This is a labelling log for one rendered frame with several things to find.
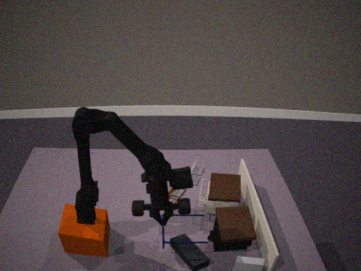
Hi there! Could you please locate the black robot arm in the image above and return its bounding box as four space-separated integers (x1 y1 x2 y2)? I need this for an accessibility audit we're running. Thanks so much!
72 107 193 224

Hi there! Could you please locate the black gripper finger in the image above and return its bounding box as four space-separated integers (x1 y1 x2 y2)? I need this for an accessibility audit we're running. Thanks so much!
149 210 162 226
164 211 174 226

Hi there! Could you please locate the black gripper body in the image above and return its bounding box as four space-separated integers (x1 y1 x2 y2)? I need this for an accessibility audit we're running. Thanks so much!
131 191 191 216

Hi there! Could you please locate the cream flat panel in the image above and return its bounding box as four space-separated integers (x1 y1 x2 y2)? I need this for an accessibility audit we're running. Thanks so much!
239 159 279 271

